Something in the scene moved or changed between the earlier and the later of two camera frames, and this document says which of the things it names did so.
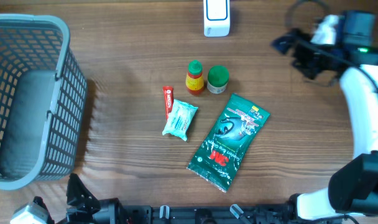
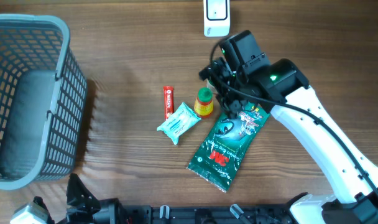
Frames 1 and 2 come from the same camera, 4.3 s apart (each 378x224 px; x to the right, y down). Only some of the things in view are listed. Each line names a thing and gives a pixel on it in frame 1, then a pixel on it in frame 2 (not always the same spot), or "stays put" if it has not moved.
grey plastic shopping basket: (38, 101) stays put
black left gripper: (88, 205) stays put
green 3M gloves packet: (233, 132) stays put
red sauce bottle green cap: (194, 80) -> (203, 105)
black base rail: (192, 214) stays put
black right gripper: (301, 56) -> (214, 74)
